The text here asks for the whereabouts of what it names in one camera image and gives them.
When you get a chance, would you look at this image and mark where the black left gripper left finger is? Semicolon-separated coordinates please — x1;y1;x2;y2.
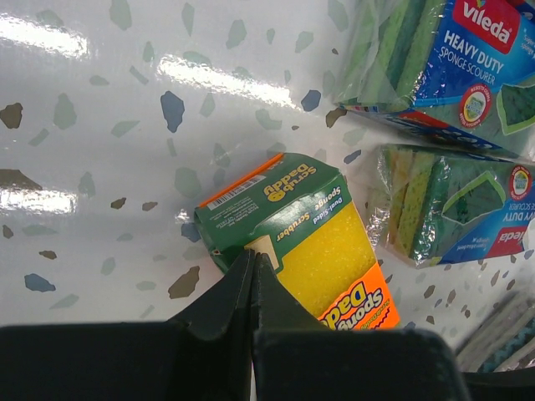
1;251;255;400

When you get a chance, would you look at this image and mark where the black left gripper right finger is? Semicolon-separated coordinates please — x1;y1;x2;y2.
252;254;470;400

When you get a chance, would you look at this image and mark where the Scrub Daddy sponge pack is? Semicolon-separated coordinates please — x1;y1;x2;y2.
194;153;400;330

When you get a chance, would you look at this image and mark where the Vileda sponge pack near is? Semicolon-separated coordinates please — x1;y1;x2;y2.
366;145;534;268

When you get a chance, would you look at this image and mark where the vileda sponge pack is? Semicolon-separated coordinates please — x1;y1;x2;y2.
334;1;534;159
366;145;534;268

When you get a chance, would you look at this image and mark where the pink striped sponge pack left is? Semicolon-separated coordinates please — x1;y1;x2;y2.
456;292;534;373

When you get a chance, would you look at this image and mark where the Vileda sponge pack middle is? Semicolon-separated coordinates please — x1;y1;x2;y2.
334;1;534;159

